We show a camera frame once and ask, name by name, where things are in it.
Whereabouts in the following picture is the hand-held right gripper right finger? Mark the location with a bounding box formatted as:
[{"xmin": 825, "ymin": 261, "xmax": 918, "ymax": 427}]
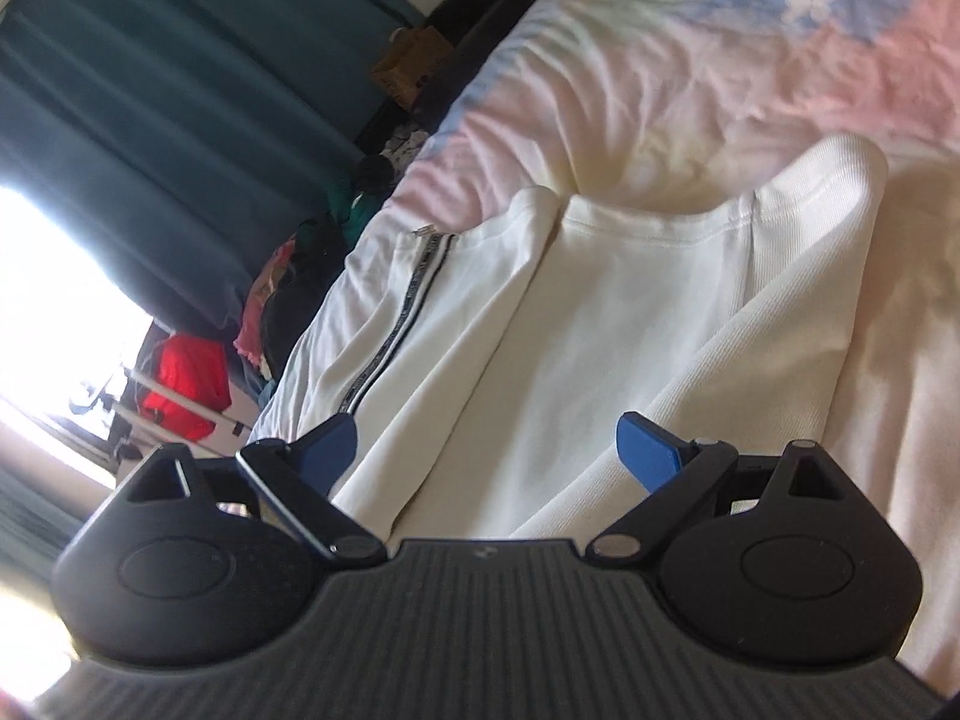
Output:
[{"xmin": 583, "ymin": 409, "xmax": 854, "ymax": 563}]

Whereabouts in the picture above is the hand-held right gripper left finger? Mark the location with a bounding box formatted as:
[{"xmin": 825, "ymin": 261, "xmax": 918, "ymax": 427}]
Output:
[{"xmin": 116, "ymin": 411, "xmax": 389, "ymax": 563}]

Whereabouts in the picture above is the cream white zip jacket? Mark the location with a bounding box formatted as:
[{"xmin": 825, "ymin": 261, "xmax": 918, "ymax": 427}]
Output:
[{"xmin": 283, "ymin": 133, "xmax": 891, "ymax": 542}]

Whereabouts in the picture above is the pile of colourful clothes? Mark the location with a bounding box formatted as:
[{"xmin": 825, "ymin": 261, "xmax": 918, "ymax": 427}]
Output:
[{"xmin": 234, "ymin": 156, "xmax": 394, "ymax": 407}]

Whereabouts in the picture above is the red bag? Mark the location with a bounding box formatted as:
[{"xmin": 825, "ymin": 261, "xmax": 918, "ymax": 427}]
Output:
[{"xmin": 137, "ymin": 332, "xmax": 232, "ymax": 441}]

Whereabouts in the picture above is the narrow teal curtain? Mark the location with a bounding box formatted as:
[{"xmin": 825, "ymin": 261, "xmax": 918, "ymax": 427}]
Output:
[{"xmin": 0, "ymin": 463, "xmax": 102, "ymax": 567}]

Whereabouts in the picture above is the dark framed window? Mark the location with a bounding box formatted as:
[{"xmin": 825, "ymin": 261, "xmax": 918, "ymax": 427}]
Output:
[{"xmin": 0, "ymin": 186, "xmax": 175, "ymax": 482}]

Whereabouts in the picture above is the bed with pastel sheet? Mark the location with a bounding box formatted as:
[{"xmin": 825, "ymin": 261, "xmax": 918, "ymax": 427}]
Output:
[{"xmin": 330, "ymin": 0, "xmax": 960, "ymax": 706}]

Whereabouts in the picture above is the cardboard box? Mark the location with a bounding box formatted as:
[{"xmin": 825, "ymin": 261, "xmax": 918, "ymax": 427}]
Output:
[{"xmin": 370, "ymin": 25, "xmax": 453, "ymax": 111}]

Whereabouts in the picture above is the wide teal curtain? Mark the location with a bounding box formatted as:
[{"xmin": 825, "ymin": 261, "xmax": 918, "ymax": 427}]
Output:
[{"xmin": 0, "ymin": 0, "xmax": 430, "ymax": 332}]

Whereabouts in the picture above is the dark sofa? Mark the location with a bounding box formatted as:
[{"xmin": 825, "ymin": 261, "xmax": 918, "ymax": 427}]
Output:
[{"xmin": 351, "ymin": 0, "xmax": 557, "ymax": 160}]

